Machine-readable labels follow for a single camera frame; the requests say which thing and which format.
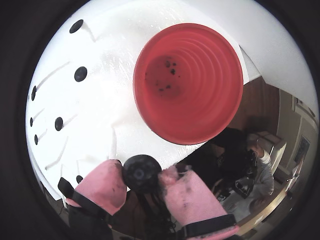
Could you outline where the white appliance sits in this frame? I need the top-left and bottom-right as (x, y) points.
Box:
(271, 141), (288, 173)

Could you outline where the dark wall poster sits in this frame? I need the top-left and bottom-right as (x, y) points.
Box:
(294, 134), (311, 163)

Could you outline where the cardboard box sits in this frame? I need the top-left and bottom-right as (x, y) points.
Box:
(254, 130), (286, 146)

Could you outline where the red ribbed cup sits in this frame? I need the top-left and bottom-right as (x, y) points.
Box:
(132, 22), (245, 146)

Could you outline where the white foam board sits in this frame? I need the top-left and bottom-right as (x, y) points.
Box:
(26, 0), (262, 201)

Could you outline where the person in grey sweater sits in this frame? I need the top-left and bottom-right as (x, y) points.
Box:
(189, 127), (276, 203)

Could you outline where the white pipe cleaner stem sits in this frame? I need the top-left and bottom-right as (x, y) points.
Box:
(83, 21), (98, 43)
(62, 113), (79, 125)
(35, 61), (71, 89)

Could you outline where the pink foam gripper finger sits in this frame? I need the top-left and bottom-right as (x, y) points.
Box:
(157, 164), (241, 240)
(57, 159), (129, 240)

